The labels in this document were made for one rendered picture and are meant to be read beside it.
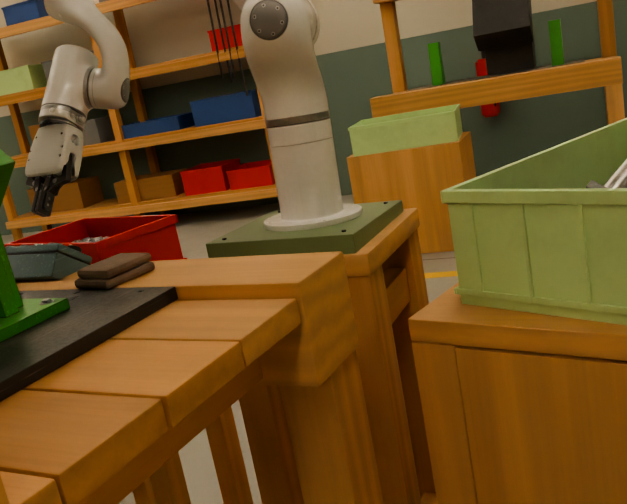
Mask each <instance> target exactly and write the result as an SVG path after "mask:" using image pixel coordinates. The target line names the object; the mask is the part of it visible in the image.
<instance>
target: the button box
mask: <svg viewBox="0 0 627 504"><path fill-rule="evenodd" d="M5 249H6V252H7V256H8V259H9V262H10V265H11V268H12V271H13V275H14V278H15V281H37V280H58V279H61V278H63V277H66V276H68V275H70V274H72V273H75V272H77V271H78V270H79V269H81V268H84V267H86V266H89V265H91V262H92V257H91V256H89V255H86V254H84V253H82V252H81V251H78V250H74V249H72V248H69V247H67V246H65V245H62V244H61V243H49V244H34V245H20V246H6V247H5Z"/></svg>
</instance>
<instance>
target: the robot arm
mask: <svg viewBox="0 0 627 504"><path fill-rule="evenodd" d="M233 1H234V2H235V3H236V5H237V6H238V7H239V8H240V10H241V11H242V13H241V21H240V27H241V38H242V44H243V48H244V52H245V55H246V59H247V62H248V65H249V68H250V70H251V73H252V76H253V78H254V81H255V83H256V86H257V88H258V91H259V93H260V96H261V100H262V104H263V110H264V116H265V122H266V128H267V134H268V140H269V146H270V152H271V158H272V164H273V170H274V176H275V182H276V188H277V194H278V200H279V206H280V212H281V213H280V214H277V215H274V216H272V217H270V218H268V219H266V220H265V221H264V227H265V229H267V230H270V231H298V230H307V229H314V228H320V227H325V226H330V225H335V224H339V223H342V222H346V221H349V220H352V219H354V218H356V217H358V216H360V215H361V214H362V207H361V206H360V205H357V204H343V202H342V195H341V188H340V181H339V175H338V168H337V161H336V154H335V148H334V141H333V134H332V127H331V121H330V114H329V107H328V101H327V95H326V90H325V86H324V82H323V79H322V76H321V72H320V69H319V66H318V63H317V59H316V55H315V51H314V44H315V42H316V41H317V38H318V36H319V31H320V20H319V16H318V13H317V11H316V8H315V7H314V5H313V4H312V2H311V1H310V0H233ZM44 6H45V9H46V12H47V13H48V15H50V16H51V17H52V18H54V19H56V20H59V21H62V22H65V23H68V24H71V25H74V26H76V27H79V28H81V29H82V30H84V31H85V32H87V33H88V34H89V35H90V36H91V37H92V38H93V39H94V41H95V42H96V44H97V45H98V47H99V50H100V53H101V59H102V68H98V65H99V61H98V58H97V57H96V56H95V55H94V54H93V53H92V52H91V51H89V50H87V49H85V48H83V47H80V46H76V45H61V46H59V47H57V48H56V50H55V52H54V57H53V61H52V65H51V69H50V73H49V77H48V81H47V85H46V90H45V94H44V98H43V102H42V106H41V110H40V114H39V118H38V122H39V123H40V125H39V127H40V128H39V129H38V131H37V133H36V135H35V138H34V140H33V143H32V146H31V149H30V152H29V155H28V159H27V163H26V168H25V175H26V176H27V177H28V179H27V181H26V185H27V186H29V187H31V188H34V189H33V191H34V192H35V196H34V200H33V204H32V208H31V212H32V213H34V214H37V215H39V216H41V217H50V216H51V211H52V207H53V203H54V198H55V197H54V196H57V195H58V193H59V190H60V188H61V187H62V186H63V185H65V184H68V183H70V182H72V181H75V180H76V179H77V178H78V176H79V172H80V167H81V161H82V153H83V132H84V128H85V123H86V119H87V114H88V112H89V110H91V109H93V108H99V109H120V108H122V107H124V106H125V105H126V104H127V102H128V99H129V94H130V70H129V57H128V51H127V48H126V45H125V42H124V40H123V38H122V36H121V35H120V33H119V32H118V30H117V29H116V28H115V26H114V25H113V24H112V23H111V22H110V21H109V20H108V19H107V18H106V17H105V16H104V15H103V14H102V13H101V12H100V11H99V9H98V8H97V7H96V5H95V3H94V1H93V0H44ZM43 184H44V185H43Z"/></svg>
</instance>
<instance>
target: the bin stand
mask: <svg viewBox="0 0 627 504"><path fill-rule="evenodd" d="M206 432H207V436H208V441H209V445H210V449H211V453H212V457H213V462H214V466H215V470H216V474H217V478H218V482H219V487H220V491H221V495H222V499H223V503H224V504H253V500H252V495H251V491H250V486H249V482H248V478H247V473H246V469H245V464H244V460H243V456H242V451H241V447H240V442H239V438H238V434H237V429H236V425H235V421H234V416H233V412H232V407H231V406H230V407H229V408H228V409H227V410H226V411H224V412H223V413H222V414H221V415H220V416H219V417H218V418H216V419H215V420H214V421H213V422H212V423H211V424H209V425H208V426H207V427H206ZM133 495H134V499H135V502H136V504H191V501H190V497H189V493H188V489H187V485H186V481H185V477H184V473H183V469H182V465H181V461H180V457H179V453H178V452H177V453H176V454H175V455H174V456H173V457H171V458H170V459H169V460H168V461H167V462H166V463H164V464H163V465H162V466H161V467H160V468H159V469H158V470H156V471H155V472H154V473H153V474H152V475H151V476H149V477H148V478H147V479H146V480H145V481H144V482H142V483H141V484H140V485H139V486H138V487H137V488H136V489H134V490H133Z"/></svg>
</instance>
